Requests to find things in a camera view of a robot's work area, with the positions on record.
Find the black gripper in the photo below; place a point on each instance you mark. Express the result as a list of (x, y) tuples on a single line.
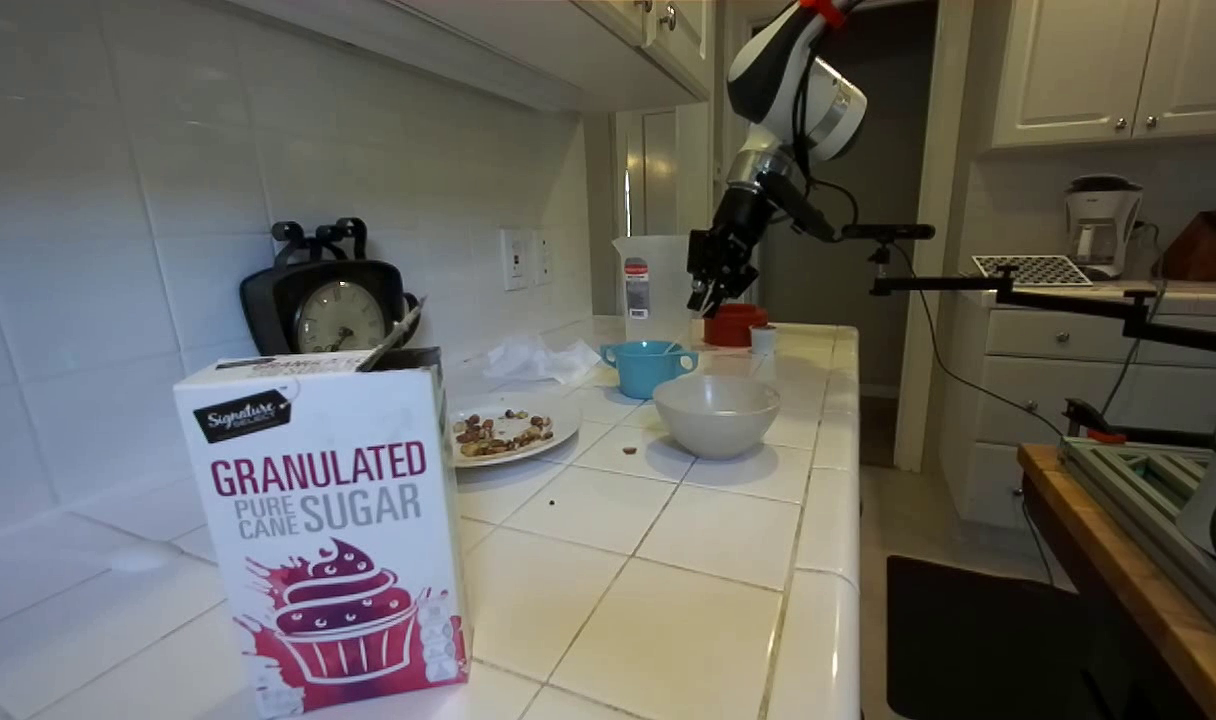
[(736, 234)]

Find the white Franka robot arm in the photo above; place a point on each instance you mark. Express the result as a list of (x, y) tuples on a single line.
[(793, 81)]

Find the beige ceramic bowl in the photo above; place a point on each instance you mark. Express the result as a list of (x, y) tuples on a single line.
[(712, 415)]

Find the red lidded container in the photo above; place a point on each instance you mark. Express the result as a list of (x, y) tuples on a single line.
[(734, 325)]

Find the translucent plastic pitcher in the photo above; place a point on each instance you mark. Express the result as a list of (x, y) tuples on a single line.
[(649, 295)]

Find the crumpled clear plastic wrap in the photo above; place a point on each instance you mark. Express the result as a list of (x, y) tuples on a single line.
[(543, 361)]

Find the white plate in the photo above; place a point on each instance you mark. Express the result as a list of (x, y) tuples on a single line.
[(553, 431)]

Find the brown nuts heap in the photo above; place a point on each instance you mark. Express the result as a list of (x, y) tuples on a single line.
[(501, 432)]

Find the silver cabinet knob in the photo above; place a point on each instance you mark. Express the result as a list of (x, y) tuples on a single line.
[(666, 17)]

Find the white base cabinet drawers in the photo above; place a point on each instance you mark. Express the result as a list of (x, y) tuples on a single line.
[(1021, 385)]

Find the white coffee maker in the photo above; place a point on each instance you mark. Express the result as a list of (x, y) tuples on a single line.
[(1101, 227)]

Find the black storage box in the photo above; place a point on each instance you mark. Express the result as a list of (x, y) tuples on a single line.
[(980, 646)]

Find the black clamp bar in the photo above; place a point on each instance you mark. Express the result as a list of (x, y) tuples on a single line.
[(1142, 431)]

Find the granulated sugar box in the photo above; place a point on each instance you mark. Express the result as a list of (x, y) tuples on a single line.
[(313, 533)]

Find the wooden knife block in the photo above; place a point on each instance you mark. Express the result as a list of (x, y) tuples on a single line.
[(1202, 245)]

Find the wooden table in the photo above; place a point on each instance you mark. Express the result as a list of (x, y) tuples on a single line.
[(1170, 624)]

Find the black stereo camera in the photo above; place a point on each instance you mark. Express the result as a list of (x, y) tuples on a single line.
[(890, 234)]

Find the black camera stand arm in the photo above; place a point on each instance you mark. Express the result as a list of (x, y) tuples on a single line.
[(1072, 306)]

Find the white wall cabinet pair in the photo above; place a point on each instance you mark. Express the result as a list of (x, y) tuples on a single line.
[(1113, 67)]

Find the grey metal base plate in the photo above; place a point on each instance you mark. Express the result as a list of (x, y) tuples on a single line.
[(1153, 515)]

